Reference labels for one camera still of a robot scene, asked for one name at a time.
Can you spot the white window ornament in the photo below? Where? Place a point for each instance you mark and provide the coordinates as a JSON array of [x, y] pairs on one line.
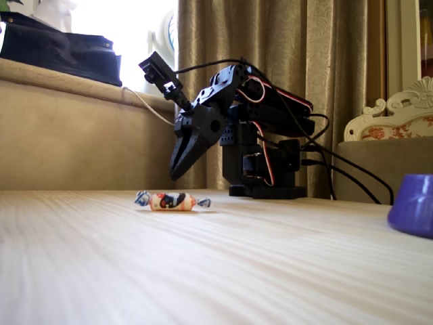
[[167, 34]]

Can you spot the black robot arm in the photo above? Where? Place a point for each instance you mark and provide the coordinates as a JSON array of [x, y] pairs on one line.
[[267, 142]]

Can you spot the grey-beige cushion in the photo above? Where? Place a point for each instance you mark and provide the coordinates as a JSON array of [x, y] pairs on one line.
[[368, 162]]

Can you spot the ornate white chair back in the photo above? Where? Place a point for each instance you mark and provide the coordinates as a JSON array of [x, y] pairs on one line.
[[402, 115]]

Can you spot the candy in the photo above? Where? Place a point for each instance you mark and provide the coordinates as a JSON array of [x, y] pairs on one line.
[[170, 201]]

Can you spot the beige upholstered ledge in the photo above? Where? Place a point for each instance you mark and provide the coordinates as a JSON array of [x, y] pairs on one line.
[[67, 135]]

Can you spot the purple bowl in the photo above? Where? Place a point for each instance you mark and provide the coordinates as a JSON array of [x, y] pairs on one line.
[[414, 206]]

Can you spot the beige patterned curtain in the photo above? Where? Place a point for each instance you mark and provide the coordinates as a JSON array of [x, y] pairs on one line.
[[287, 44]]

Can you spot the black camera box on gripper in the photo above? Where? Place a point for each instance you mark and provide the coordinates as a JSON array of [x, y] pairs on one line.
[[157, 69]]

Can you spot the black bag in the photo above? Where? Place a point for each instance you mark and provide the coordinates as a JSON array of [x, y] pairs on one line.
[[57, 50]]

